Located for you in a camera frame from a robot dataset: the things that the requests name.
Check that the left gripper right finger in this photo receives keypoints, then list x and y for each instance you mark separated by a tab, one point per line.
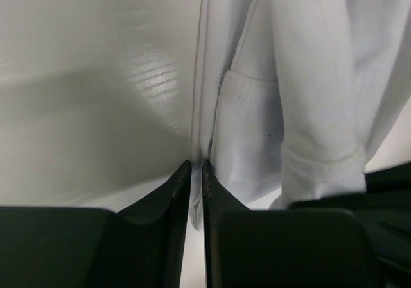
286	248

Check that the white skirt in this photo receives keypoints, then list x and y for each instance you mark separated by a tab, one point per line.
300	94

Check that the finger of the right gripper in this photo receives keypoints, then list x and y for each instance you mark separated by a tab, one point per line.
384	212

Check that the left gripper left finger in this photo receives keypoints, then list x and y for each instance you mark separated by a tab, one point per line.
139	246

